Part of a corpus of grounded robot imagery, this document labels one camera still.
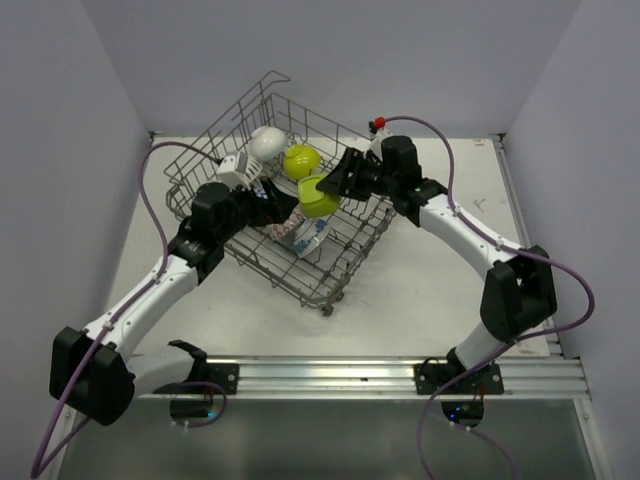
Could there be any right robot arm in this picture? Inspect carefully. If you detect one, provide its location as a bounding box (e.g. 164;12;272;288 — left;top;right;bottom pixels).
317;135;557;393

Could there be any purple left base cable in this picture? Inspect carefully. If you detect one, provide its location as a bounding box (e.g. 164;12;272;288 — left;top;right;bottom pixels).
172;380;232;429

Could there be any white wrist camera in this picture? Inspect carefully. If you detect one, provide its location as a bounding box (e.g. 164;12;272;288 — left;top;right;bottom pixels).
368;116;392;151
217;151;249;190

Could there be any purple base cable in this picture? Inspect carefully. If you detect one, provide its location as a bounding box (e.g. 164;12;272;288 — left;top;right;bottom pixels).
416;349;521;480
172;380;232;429

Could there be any blue floral pattern bowl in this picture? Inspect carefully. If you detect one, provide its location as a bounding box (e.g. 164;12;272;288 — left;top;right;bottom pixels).
293;218;331;258

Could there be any lime green bowl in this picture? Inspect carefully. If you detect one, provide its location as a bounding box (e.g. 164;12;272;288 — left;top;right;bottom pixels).
283;144;322;181
297;173;341;218

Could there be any lime green bowl front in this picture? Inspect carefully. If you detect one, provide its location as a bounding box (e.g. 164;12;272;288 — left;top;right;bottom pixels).
297;173;341;218

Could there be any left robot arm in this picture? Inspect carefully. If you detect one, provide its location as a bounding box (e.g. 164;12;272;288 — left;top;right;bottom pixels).
49;179;298;426

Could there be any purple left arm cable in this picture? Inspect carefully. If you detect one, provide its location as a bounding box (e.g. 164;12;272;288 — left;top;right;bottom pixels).
30;141;224;479

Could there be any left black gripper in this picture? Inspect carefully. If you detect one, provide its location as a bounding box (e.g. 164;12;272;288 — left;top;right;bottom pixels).
215;175;297;244

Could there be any grey wire dish rack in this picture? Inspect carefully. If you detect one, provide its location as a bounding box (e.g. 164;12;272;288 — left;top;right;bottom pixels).
164;70;395;316

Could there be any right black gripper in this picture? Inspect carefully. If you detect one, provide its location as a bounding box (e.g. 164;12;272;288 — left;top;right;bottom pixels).
317;146;398;201

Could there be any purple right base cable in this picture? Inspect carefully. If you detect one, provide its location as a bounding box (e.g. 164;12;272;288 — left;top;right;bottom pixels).
416;349;521;480

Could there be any white bowl with dark stripes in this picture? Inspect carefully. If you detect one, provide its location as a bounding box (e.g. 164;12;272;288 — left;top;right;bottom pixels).
242;154;263;184

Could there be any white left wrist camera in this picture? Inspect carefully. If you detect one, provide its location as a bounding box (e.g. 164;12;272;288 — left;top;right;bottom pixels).
217;151;249;190

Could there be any red lattice pattern bowl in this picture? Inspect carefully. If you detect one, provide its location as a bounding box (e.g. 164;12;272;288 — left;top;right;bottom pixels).
265;208;305;241

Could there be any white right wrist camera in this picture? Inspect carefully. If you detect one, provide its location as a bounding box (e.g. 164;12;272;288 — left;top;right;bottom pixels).
368;116;392;151

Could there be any plain white bowl at back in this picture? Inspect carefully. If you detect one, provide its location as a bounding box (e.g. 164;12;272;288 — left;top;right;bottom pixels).
248;125;288;162

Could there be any blue zigzag pattern bowl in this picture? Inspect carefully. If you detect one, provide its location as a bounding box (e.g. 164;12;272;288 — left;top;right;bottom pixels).
253;181;269;200

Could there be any aluminium mounting rail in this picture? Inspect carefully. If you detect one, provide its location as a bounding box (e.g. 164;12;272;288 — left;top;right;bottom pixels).
67;354;586;401

